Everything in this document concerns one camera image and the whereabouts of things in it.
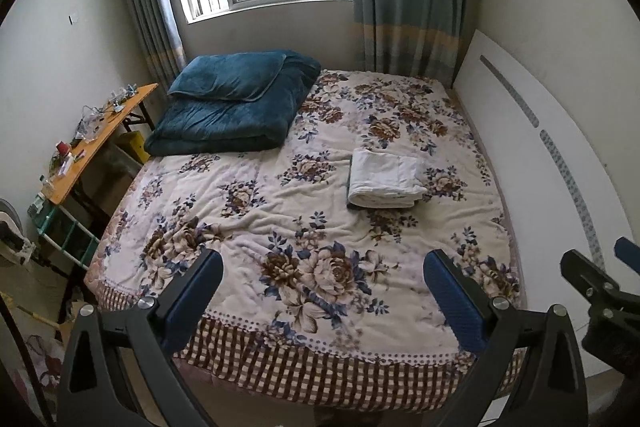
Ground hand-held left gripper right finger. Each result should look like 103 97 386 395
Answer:
423 249 589 427

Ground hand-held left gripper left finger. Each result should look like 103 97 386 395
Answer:
57 249 225 427

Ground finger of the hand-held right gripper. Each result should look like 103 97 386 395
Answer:
560 249 640 316
613 237 640 264

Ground white pants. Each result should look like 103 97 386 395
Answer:
347 148 429 209

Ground floral blanket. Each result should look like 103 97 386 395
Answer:
82 68 522 360

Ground cardboard box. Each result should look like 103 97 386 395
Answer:
57 299 96 343

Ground white headboard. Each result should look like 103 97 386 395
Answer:
452 29 640 338

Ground green rack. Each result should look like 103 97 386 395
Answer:
35 194 99 266

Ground brown checkered bed sheet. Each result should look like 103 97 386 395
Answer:
92 282 524 408

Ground dark blue folded cloth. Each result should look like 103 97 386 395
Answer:
346 156 418 211

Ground pink floral bag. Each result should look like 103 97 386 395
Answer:
20 334 63 403

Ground yellow box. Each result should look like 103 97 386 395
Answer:
117 132 151 162

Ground teal folded quilt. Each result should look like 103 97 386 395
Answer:
144 49 322 158

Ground wooden folding desk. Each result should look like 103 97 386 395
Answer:
47 83 160 228

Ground white electric fan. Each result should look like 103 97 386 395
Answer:
0 199 36 266

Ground pile of small desk items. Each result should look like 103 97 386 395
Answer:
47 82 141 188

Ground teal pillow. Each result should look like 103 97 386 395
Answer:
167 52 288 102

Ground yellow broom handle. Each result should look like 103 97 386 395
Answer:
0 292 61 329

